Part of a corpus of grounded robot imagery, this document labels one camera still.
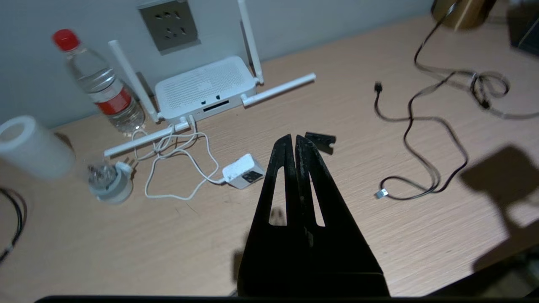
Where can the grey wall socket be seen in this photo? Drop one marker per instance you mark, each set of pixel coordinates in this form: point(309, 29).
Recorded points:
point(168, 25)

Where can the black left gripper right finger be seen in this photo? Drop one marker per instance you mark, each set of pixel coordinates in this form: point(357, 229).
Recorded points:
point(349, 265)

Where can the white router with antennas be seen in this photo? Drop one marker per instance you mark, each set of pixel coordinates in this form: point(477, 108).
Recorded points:
point(202, 88)

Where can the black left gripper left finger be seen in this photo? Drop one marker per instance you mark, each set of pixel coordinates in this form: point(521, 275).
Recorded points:
point(261, 261)

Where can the small black clip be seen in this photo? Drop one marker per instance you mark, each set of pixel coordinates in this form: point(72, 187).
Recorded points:
point(320, 141)

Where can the small white round device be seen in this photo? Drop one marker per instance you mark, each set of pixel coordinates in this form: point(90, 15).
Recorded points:
point(109, 185)

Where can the white paper roll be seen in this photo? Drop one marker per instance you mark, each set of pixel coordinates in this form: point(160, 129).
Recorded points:
point(33, 147)

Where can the brass desk lamp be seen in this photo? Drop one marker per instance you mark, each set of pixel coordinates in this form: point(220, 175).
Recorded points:
point(463, 12)

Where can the clear water bottle red cap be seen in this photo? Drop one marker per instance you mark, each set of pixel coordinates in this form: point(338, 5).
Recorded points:
point(103, 84)

